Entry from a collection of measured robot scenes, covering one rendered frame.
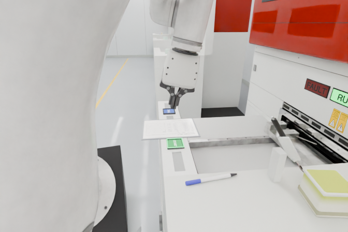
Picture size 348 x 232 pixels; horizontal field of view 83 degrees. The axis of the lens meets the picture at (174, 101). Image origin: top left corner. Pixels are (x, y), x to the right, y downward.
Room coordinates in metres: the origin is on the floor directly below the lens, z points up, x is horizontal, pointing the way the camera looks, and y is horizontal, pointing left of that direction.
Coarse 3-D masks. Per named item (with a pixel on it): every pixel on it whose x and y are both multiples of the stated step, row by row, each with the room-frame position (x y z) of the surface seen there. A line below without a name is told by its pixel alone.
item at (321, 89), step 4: (308, 80) 0.79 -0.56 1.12; (308, 84) 0.78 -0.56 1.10; (312, 84) 0.76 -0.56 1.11; (316, 84) 0.74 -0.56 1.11; (320, 84) 0.73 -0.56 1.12; (308, 88) 0.78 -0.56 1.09; (312, 88) 0.76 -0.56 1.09; (316, 88) 0.74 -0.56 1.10; (320, 88) 0.72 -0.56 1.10; (324, 88) 0.71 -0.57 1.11; (328, 88) 0.69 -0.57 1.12; (316, 92) 0.73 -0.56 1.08; (320, 92) 0.72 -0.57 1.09; (324, 92) 0.70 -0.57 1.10; (324, 96) 0.70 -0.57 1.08
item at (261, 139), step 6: (216, 138) 0.77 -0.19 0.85; (222, 138) 0.77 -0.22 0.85; (228, 138) 0.77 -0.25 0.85; (234, 138) 0.77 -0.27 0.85; (240, 138) 0.77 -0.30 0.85; (246, 138) 0.77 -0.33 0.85; (252, 138) 0.77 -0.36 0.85; (258, 138) 0.77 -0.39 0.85; (264, 138) 0.77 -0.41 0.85; (270, 138) 0.78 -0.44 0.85; (192, 144) 0.74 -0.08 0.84; (198, 144) 0.74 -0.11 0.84; (204, 144) 0.74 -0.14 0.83; (210, 144) 0.75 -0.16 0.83; (216, 144) 0.75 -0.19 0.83; (222, 144) 0.75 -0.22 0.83; (228, 144) 0.76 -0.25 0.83; (234, 144) 0.76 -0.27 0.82; (240, 144) 0.76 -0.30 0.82
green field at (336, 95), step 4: (332, 92) 0.67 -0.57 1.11; (336, 92) 0.66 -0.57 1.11; (340, 92) 0.64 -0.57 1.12; (332, 96) 0.66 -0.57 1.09; (336, 96) 0.65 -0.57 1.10; (340, 96) 0.64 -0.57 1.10; (344, 96) 0.62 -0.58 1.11; (336, 100) 0.65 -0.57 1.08; (340, 100) 0.63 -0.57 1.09; (344, 100) 0.62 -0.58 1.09; (344, 104) 0.61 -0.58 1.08
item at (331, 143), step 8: (280, 112) 0.90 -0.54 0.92; (288, 112) 0.85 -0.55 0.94; (280, 120) 0.89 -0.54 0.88; (296, 120) 0.79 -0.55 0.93; (288, 128) 0.82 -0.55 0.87; (304, 128) 0.73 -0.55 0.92; (312, 128) 0.70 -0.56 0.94; (320, 136) 0.65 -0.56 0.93; (312, 144) 0.69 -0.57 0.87; (328, 144) 0.61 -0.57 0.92; (336, 144) 0.59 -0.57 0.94; (320, 152) 0.64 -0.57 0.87; (344, 152) 0.55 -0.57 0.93; (328, 160) 0.59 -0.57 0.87
